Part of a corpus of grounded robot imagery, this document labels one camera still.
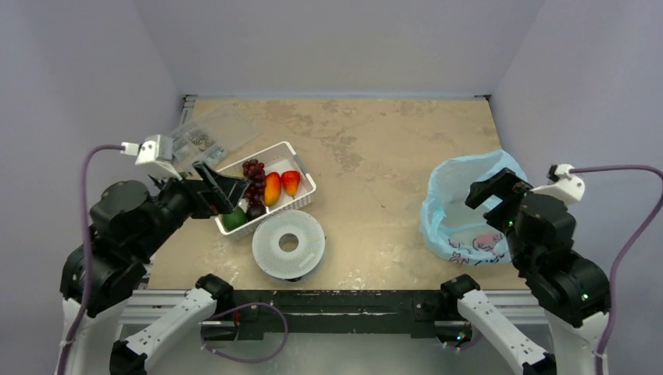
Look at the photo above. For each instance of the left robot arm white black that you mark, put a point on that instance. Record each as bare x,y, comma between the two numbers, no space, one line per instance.
122,232

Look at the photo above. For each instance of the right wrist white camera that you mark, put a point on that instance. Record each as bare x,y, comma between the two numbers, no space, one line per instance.
563,184

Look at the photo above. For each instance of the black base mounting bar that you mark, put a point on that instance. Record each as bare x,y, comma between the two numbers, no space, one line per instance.
415,313

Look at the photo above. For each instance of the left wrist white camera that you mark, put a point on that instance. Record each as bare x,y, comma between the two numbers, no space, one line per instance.
154,156

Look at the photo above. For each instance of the light blue plastic bag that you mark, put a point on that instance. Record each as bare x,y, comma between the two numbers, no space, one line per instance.
450,229

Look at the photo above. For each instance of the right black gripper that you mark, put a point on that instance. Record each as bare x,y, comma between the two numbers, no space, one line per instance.
504,191

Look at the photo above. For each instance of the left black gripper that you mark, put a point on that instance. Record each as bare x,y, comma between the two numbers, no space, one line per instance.
224,191

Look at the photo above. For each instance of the wrist white camera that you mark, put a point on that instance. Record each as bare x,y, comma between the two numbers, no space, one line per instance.
563,184
154,156

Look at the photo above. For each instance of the red orange fake fruit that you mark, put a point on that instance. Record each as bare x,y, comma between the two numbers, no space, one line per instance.
272,189

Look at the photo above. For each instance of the dark fruit in basket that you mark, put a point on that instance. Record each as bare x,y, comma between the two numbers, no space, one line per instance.
254,211

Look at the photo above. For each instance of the clear plastic screw organizer box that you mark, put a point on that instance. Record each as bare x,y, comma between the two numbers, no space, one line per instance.
211,138

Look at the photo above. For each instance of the green fake fruit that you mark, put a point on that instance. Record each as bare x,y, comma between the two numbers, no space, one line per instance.
234,220

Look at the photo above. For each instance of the red fake grapes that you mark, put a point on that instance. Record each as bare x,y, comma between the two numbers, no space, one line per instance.
253,170

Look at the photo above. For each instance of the white perforated plastic basket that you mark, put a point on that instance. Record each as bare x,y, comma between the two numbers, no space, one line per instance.
278,158

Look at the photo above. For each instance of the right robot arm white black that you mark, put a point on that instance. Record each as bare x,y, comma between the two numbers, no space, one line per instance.
574,292

